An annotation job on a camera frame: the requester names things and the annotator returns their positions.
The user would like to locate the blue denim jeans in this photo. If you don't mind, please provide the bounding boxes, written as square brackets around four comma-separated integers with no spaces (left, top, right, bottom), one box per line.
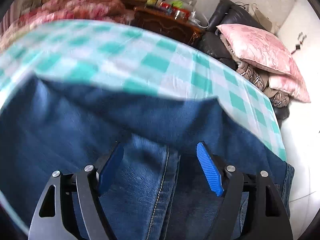
[1,77,294,239]

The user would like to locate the plaid beige folded blanket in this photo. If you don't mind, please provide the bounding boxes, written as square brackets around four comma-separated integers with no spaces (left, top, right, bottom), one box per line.
[220,34,291,108]

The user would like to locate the teal white checkered tablecloth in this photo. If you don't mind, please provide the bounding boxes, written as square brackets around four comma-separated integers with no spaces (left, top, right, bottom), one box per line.
[1,20,286,162]

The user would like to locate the small pink satin pillow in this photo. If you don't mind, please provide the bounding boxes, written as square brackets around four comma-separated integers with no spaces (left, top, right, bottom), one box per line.
[269,73,311,103]

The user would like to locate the large pink satin pillow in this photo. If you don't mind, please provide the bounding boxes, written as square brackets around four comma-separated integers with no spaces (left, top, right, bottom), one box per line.
[217,24,300,76]

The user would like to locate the dark wooden nightstand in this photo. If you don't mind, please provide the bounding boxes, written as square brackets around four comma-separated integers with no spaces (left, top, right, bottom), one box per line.
[131,7,204,47]

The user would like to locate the beige bag on armchair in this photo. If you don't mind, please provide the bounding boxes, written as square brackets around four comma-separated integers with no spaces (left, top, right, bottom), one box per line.
[251,3,273,32]

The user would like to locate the black leather armchair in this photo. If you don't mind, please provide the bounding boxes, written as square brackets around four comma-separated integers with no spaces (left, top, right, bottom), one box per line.
[196,0,291,126]

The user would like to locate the red tin box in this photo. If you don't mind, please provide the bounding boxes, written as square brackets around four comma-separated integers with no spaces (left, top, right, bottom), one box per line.
[159,1,190,21]

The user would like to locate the red chinese knot ornament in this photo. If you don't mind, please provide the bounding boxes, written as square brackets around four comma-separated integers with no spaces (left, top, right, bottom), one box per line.
[291,32,307,55]

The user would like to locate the red floral bed quilt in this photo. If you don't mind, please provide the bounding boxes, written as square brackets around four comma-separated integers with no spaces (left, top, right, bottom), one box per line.
[1,0,134,52]

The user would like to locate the green crumpled bag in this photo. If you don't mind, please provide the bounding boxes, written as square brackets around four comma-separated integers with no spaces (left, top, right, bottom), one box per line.
[171,0,184,9]

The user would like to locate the yellow lidded jar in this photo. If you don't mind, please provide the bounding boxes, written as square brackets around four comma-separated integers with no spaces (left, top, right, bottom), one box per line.
[146,0,157,6]

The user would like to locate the wall power outlet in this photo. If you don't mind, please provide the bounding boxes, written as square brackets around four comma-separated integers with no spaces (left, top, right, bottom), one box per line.
[179,0,197,7]

